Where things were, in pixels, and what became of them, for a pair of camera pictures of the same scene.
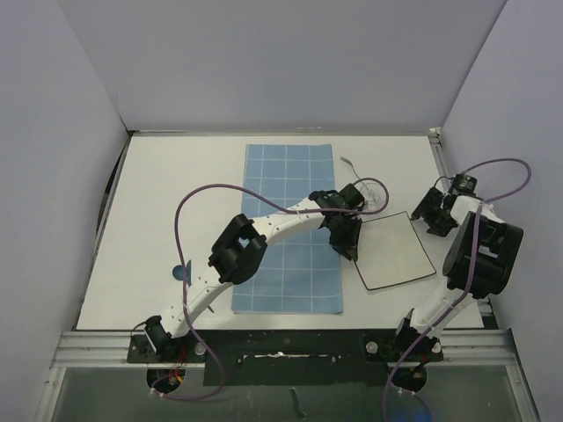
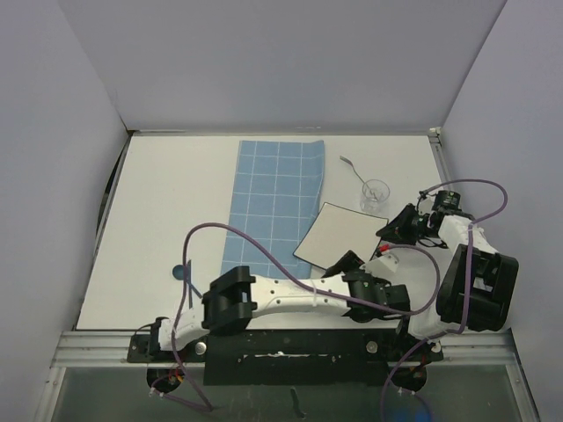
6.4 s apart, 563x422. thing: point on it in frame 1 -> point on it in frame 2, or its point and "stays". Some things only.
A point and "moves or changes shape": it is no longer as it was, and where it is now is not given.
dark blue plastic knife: [189, 272] stays
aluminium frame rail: [481, 346] stays
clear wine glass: [374, 196] stays
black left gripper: [347, 246] -> [348, 261]
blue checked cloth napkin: [301, 272] moves or changes shape
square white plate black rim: [391, 252] moves or changes shape
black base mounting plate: [289, 358] stays
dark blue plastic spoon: [178, 272] stays
